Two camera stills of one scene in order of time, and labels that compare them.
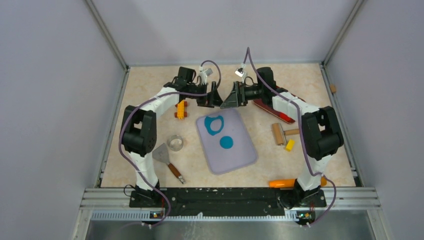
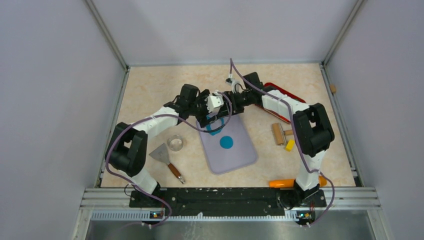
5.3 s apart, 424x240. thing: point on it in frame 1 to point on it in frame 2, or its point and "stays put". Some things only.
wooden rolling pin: x=280 y=134 stays put
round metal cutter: x=175 y=142 stays put
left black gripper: x=211 y=100 to x=202 y=119
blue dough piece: x=208 y=121 stays put
